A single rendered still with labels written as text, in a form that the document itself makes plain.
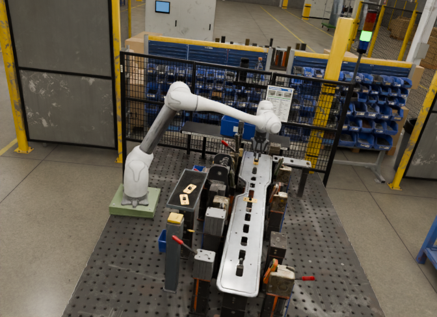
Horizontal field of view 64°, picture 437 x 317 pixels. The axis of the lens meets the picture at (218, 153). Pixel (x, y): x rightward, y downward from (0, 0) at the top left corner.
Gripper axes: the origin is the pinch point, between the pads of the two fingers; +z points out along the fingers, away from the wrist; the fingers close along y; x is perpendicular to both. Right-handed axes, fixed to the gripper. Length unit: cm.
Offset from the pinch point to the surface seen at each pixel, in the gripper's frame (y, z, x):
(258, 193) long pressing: 4.5, 6.4, -38.0
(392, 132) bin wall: 158, 35, 195
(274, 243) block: 15, 3, -85
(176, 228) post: -32, -6, -99
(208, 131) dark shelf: -42, 4, 38
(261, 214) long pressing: 7, 6, -59
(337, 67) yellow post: 50, -58, 58
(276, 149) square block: 13.7, 2.6, 23.6
